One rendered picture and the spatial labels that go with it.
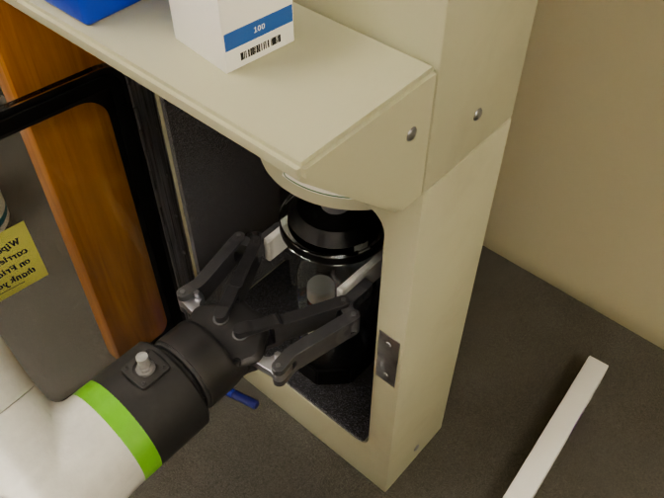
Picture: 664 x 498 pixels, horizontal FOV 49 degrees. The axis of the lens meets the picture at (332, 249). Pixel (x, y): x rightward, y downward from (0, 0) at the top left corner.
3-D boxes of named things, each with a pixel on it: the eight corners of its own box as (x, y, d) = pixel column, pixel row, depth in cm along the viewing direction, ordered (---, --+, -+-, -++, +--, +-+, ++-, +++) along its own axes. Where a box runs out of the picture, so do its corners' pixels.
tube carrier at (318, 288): (327, 294, 91) (329, 164, 75) (395, 342, 86) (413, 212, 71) (266, 347, 85) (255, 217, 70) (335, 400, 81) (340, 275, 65)
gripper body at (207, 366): (206, 383, 58) (285, 314, 63) (138, 327, 62) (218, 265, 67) (216, 429, 64) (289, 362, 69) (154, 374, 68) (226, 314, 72)
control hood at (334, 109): (122, 25, 62) (94, -94, 55) (426, 197, 48) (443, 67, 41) (3, 83, 57) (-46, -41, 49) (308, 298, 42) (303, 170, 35)
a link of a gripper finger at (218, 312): (230, 345, 68) (216, 342, 68) (265, 258, 75) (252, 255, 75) (226, 320, 65) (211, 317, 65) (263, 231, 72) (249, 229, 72)
